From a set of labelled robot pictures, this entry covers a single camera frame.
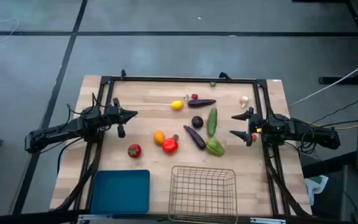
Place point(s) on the white garlic bulb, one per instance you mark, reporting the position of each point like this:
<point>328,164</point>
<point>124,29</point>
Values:
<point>244,101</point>

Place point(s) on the purple eggplant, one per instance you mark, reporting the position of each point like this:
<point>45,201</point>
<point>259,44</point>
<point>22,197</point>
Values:
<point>200,103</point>
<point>195,137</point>

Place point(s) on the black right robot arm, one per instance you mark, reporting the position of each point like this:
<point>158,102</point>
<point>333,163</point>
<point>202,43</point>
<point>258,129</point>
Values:
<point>306,130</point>

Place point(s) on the orange fruit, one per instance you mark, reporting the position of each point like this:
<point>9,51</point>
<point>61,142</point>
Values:
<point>159,137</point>

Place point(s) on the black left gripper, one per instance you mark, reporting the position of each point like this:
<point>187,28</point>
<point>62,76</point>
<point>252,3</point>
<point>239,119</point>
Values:
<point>115,116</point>

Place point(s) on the blue plastic tray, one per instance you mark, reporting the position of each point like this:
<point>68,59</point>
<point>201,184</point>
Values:
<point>120,193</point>

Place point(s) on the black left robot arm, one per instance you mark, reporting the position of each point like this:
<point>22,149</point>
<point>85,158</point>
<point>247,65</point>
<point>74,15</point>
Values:
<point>57,130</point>

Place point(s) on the green cucumber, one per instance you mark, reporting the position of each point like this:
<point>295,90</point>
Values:
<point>212,122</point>

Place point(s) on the red bell pepper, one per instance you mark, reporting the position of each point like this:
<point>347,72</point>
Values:
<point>170,145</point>

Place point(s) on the large red strawberry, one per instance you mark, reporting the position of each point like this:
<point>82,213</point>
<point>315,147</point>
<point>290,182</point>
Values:
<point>134,151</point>

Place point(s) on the white green cloth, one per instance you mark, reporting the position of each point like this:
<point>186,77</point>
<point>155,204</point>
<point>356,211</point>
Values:
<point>315,186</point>

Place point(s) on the small red tomato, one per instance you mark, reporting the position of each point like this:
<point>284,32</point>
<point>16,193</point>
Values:
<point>254,137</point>

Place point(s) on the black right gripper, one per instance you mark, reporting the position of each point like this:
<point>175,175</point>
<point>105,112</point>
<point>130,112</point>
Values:
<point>255,124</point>

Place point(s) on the black metal table frame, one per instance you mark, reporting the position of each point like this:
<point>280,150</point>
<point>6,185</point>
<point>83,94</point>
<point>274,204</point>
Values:
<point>182,79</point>

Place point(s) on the yellow lemon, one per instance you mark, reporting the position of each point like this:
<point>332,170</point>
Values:
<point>177,105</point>

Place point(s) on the dark purple round fruit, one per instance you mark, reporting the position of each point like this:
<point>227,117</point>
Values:
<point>197,122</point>

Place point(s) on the light green chayote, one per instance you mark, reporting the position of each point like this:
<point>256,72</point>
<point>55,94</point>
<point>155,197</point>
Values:
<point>214,147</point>

